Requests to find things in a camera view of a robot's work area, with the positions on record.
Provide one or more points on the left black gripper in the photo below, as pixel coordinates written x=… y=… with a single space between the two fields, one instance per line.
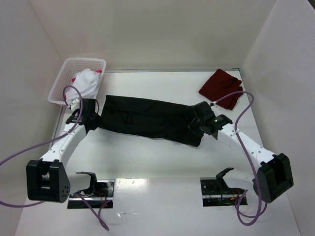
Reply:
x=95 y=120

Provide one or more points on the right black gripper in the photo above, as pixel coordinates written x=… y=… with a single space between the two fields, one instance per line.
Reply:
x=197 y=123

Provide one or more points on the black t shirt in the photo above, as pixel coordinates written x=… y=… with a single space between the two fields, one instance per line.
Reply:
x=149 y=118

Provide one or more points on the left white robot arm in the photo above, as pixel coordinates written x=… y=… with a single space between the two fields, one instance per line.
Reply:
x=47 y=179

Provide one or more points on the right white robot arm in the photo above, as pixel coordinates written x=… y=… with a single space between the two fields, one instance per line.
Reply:
x=272 y=172

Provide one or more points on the white t shirt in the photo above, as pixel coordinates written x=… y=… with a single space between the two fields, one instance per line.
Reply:
x=87 y=83

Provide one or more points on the folded dark red t shirt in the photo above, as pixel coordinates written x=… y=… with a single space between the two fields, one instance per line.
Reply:
x=219 y=85

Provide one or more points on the white plastic basket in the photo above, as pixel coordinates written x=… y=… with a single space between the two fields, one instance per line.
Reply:
x=68 y=71

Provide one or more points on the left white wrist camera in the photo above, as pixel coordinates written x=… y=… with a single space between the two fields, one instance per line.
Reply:
x=75 y=104

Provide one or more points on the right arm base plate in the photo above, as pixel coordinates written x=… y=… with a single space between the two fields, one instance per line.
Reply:
x=213 y=196

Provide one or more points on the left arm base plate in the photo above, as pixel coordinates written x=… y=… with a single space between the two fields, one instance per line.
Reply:
x=102 y=194

